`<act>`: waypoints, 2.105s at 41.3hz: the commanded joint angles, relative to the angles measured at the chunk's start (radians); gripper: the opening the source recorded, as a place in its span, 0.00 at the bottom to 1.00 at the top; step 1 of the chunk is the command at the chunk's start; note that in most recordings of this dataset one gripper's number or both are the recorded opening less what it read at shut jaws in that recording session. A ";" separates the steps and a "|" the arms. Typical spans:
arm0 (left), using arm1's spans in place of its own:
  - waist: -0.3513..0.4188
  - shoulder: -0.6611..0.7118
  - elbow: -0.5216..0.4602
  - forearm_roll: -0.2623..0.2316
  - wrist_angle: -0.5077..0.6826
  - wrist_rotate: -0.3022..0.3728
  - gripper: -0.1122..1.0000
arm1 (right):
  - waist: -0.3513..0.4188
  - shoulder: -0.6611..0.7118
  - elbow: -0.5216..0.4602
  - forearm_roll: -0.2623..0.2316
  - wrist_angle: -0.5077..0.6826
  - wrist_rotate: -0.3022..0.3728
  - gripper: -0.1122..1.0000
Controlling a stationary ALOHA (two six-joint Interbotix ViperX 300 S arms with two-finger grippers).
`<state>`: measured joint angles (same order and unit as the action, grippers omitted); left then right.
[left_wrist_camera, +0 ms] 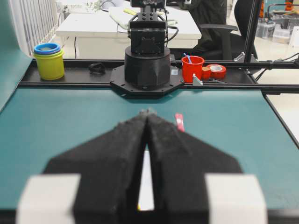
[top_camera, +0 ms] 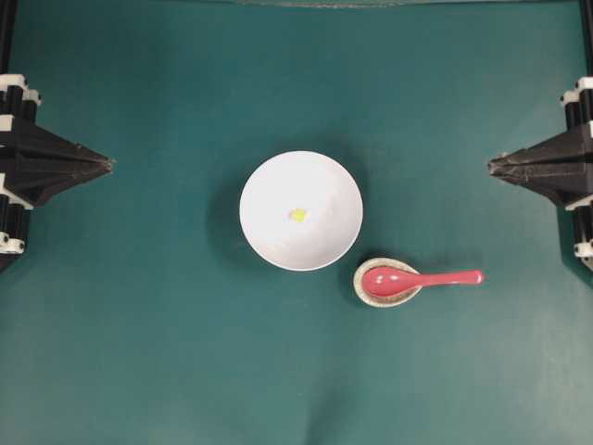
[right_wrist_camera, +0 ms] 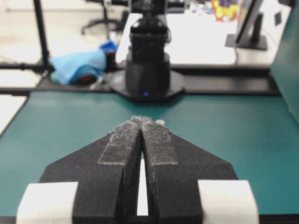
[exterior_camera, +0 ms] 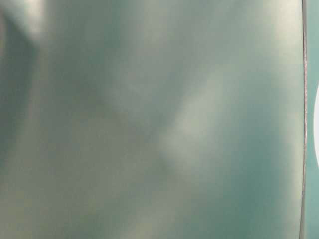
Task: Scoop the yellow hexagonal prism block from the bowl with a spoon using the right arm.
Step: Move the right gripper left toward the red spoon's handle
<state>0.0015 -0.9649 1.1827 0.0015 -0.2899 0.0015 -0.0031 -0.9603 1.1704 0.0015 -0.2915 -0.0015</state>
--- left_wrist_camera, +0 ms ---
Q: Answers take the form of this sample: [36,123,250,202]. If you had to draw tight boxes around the black aluminium frame rail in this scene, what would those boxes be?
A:
[19,59,299,96]

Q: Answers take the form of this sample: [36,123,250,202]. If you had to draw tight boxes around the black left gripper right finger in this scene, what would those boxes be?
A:
[146,114,243,224]

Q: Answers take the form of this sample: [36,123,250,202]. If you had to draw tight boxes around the red plastic cup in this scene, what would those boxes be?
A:
[181,56,205,83]

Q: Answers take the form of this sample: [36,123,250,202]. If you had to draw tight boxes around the green table mat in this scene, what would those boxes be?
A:
[0,87,299,213]

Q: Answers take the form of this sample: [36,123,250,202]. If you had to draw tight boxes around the blue straw in cup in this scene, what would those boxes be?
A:
[184,53,192,64]

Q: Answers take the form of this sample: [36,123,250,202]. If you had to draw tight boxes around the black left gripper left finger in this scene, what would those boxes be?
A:
[43,115,147,224]

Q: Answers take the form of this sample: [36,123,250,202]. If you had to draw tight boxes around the small red cylinder block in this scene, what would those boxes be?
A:
[201,67,211,80]

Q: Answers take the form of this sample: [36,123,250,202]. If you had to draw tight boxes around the black office chair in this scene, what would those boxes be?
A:
[186,0,259,61]

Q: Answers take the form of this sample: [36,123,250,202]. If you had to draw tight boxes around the white desk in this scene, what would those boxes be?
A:
[56,7,201,60]

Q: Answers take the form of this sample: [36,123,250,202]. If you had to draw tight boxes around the blue stacked cup rim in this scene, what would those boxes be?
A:
[33,42,61,55]

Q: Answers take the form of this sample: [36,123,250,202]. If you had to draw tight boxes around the red tape roll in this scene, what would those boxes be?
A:
[207,64,227,79]

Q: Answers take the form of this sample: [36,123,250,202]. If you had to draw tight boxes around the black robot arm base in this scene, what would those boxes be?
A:
[110,0,184,96]

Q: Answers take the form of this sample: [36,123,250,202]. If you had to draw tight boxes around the yellow-green stacked cup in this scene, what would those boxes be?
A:
[34,49,64,81]

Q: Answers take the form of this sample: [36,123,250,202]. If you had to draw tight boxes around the black cable clip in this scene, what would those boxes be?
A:
[88,63,106,74]

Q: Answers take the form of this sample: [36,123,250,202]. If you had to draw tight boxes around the silver corner bracket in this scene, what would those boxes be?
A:
[192,73,203,86]

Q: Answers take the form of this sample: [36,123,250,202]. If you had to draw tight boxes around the red label strip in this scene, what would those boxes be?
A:
[174,113,185,132]

